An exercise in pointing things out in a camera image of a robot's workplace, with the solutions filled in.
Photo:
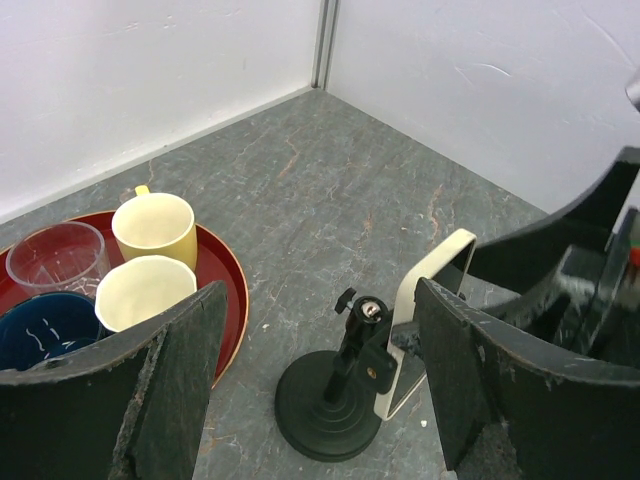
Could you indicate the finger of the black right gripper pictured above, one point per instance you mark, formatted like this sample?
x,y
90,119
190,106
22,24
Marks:
x,y
589,303
521,259

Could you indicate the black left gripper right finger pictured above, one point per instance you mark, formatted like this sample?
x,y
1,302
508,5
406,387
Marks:
x,y
567,416

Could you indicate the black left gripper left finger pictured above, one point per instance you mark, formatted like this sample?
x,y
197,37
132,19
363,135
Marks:
x,y
131,406

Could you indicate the black smartphone pink case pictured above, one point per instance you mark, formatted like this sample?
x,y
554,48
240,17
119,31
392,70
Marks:
x,y
437,276

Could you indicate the black phone stand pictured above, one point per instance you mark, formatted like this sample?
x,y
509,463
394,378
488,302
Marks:
x,y
324,400

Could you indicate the green mug cream inside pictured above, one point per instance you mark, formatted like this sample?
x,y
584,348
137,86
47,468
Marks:
x,y
140,289

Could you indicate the dark blue mug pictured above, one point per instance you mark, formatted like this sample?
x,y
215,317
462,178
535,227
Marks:
x,y
47,326

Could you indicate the clear drinking glass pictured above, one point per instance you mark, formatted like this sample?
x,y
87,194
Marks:
x,y
69,256

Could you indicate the yellow mug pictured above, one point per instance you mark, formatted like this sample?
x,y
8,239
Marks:
x,y
156,224

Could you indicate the aluminium frame corner post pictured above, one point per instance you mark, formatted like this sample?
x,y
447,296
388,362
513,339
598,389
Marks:
x,y
326,29

